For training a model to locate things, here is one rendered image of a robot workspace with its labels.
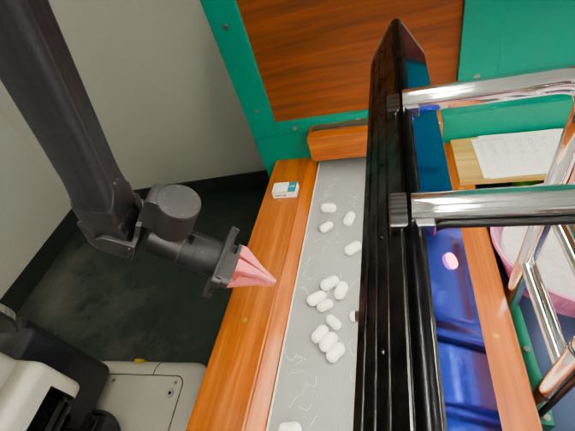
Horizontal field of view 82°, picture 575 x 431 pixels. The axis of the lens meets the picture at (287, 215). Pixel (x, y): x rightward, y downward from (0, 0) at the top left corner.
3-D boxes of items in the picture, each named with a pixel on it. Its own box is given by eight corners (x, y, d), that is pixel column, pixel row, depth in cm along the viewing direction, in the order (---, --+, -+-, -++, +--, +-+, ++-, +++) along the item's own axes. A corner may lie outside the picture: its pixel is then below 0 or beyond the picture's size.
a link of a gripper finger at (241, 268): (288, 249, 54) (235, 227, 53) (280, 287, 50) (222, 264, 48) (273, 267, 59) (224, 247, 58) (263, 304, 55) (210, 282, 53)
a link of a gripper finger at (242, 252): (286, 262, 53) (231, 239, 51) (276, 302, 48) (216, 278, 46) (269, 279, 58) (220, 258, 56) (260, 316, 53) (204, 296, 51)
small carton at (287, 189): (273, 198, 82) (271, 192, 81) (276, 188, 84) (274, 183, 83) (296, 197, 80) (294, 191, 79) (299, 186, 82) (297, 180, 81)
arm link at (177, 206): (117, 203, 52) (91, 248, 46) (121, 152, 44) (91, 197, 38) (192, 228, 55) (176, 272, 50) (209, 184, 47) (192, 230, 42)
